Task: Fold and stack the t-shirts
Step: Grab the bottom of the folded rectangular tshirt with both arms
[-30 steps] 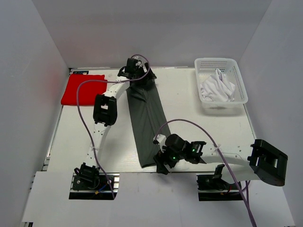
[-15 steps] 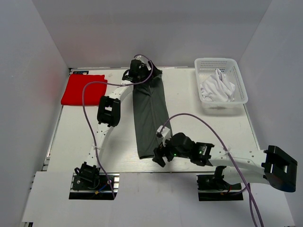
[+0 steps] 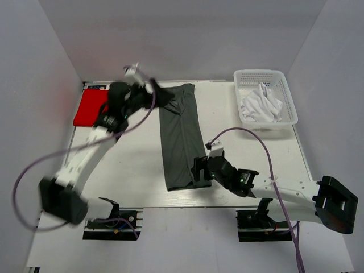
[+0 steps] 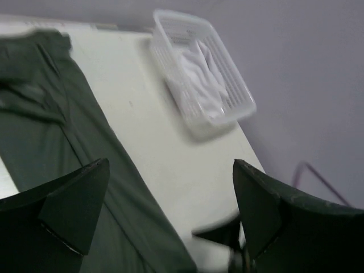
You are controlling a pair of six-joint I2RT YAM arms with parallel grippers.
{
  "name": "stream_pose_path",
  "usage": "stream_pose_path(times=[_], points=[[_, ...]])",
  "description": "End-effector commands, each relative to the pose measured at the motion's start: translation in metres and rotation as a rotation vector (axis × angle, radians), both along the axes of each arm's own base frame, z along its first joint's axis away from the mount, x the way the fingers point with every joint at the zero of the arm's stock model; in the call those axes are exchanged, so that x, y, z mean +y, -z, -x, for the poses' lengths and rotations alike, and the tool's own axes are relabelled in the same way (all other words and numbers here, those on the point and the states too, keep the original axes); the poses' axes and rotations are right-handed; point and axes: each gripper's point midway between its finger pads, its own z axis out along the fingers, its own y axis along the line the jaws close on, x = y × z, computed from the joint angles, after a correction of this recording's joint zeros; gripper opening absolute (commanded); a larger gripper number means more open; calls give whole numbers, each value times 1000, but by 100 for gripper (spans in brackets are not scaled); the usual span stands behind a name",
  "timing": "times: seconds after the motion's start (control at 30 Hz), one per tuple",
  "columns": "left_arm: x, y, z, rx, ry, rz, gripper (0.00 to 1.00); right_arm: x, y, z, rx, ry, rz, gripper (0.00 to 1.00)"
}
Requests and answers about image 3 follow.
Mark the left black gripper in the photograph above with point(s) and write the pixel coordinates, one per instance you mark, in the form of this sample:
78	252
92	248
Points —
162	96

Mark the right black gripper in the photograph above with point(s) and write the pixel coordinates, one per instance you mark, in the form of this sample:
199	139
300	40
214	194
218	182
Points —
201	163

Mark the grey t shirt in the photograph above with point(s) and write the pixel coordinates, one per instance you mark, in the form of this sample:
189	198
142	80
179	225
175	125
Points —
181	139

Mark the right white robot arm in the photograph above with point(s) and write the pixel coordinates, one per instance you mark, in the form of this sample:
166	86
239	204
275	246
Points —
326	201

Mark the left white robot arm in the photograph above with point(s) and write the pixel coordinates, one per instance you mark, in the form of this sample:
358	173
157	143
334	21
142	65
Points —
61	195

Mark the blue label sticker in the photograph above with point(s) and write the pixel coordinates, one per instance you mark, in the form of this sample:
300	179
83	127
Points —
98	87

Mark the red folded t shirt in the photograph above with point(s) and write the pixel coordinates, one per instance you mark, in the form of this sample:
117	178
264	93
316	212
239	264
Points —
88	109

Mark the white t shirt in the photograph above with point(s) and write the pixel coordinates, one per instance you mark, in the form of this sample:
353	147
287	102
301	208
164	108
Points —
261	106

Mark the white plastic basket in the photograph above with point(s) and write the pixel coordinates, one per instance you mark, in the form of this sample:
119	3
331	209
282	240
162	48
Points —
247	80

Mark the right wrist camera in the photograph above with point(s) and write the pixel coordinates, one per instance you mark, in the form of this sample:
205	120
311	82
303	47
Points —
215	148

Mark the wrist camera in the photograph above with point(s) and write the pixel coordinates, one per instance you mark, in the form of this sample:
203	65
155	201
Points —
133	75
215	148

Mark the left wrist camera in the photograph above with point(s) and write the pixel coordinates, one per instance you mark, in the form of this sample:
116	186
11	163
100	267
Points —
133	75

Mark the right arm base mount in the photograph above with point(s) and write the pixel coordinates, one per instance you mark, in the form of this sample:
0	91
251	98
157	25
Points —
254	225

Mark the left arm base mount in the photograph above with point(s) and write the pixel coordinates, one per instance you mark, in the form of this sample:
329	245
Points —
127	226

